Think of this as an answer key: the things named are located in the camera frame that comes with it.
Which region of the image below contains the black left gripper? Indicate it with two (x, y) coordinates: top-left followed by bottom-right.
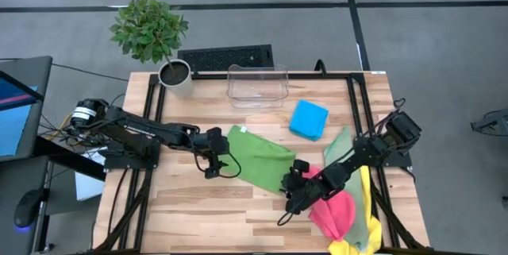
(202, 126), (233, 180)

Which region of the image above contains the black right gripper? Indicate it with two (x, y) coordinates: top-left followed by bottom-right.
(280, 158), (318, 213)

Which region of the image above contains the green microfiber towel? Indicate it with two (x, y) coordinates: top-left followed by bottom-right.
(219, 125), (297, 195)

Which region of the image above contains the pink microfiber towel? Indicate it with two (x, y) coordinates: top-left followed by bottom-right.
(303, 165), (357, 242)

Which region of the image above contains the blue microfiber towel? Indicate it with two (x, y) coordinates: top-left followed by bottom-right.
(288, 99), (330, 142)

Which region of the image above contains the mint microfiber towel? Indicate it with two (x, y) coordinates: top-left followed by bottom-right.
(323, 126), (372, 253)

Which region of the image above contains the yellow microfiber towel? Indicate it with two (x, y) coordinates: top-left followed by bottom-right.
(327, 165), (383, 255)

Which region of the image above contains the clear plastic bin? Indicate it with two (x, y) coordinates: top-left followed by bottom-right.
(225, 63), (290, 110)

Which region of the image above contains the white plant pot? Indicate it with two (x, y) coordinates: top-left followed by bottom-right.
(157, 58), (194, 99)

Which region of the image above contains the black keyboard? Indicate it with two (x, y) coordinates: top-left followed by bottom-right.
(177, 44), (275, 72)

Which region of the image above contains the white paper sheet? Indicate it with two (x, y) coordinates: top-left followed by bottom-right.
(74, 147), (107, 202)

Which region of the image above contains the green leafy plant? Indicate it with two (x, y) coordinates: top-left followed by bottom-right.
(109, 0), (190, 65)

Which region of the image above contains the black computer mouse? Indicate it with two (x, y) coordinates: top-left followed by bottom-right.
(13, 188), (44, 229)

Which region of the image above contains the dark grey side desk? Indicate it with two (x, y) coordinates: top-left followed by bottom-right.
(0, 135), (108, 255)

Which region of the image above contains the black floor stand base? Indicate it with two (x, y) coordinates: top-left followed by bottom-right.
(470, 107), (508, 137)

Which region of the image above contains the laptop with blue screen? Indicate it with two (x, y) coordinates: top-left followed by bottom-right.
(0, 55), (54, 164)

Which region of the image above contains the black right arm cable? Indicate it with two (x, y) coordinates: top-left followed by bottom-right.
(276, 201), (314, 227)

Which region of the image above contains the black aluminium table frame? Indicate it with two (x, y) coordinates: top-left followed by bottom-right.
(89, 71), (432, 255)

